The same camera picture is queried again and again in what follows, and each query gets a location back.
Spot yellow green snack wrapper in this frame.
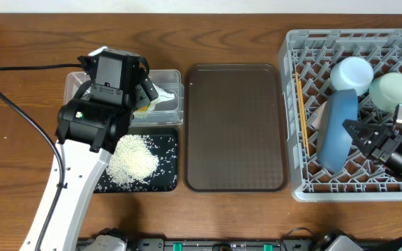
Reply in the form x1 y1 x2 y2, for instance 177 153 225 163
135 105 149 113

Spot white tissue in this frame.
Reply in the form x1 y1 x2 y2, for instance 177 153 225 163
148 84 174 111

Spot dark blue plate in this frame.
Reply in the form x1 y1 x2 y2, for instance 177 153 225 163
316 89 358 173

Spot mint green bowl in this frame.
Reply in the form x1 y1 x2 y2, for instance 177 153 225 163
369 73 402 113

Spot pink cup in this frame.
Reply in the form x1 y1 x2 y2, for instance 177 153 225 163
311 102 327 130

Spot light blue bowl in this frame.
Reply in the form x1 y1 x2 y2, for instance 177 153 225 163
330 56 374 96

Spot white rice pile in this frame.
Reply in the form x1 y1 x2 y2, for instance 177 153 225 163
106 135 159 185

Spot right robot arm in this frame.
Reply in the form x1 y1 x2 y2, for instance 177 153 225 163
343 119 402 251

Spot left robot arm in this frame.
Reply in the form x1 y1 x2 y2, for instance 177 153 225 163
21 84 159 250

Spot grey dishwasher rack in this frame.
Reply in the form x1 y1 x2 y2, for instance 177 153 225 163
278 29 402 202

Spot clear plastic bin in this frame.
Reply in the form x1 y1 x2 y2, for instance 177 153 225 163
64 69 184 127

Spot black plastic tray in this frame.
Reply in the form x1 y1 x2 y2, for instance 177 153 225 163
94 127 178 193

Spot brown serving tray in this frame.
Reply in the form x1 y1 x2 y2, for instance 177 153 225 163
184 63 288 192

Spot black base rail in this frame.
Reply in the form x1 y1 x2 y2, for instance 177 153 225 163
75 238 384 251

